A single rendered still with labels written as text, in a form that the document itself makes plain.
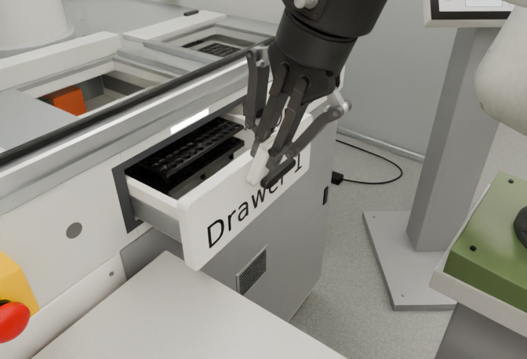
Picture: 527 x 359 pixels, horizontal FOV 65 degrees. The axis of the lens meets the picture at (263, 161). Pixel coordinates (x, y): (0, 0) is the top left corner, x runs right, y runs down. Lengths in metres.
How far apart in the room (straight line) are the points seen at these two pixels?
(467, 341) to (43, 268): 0.65
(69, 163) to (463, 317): 0.63
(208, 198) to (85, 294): 0.23
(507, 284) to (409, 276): 1.04
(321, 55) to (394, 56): 1.87
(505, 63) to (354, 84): 1.76
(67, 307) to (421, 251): 1.40
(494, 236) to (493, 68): 0.24
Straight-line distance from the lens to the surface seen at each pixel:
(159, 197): 0.55
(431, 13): 1.17
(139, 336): 0.58
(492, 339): 0.79
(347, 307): 1.57
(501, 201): 0.78
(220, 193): 0.52
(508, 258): 0.68
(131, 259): 0.66
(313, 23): 0.37
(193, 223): 0.50
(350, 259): 1.73
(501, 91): 0.68
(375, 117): 2.41
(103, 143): 0.55
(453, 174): 1.56
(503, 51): 0.69
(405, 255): 1.74
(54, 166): 0.52
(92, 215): 0.58
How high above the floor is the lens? 1.23
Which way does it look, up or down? 33 degrees down
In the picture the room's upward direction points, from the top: straight up
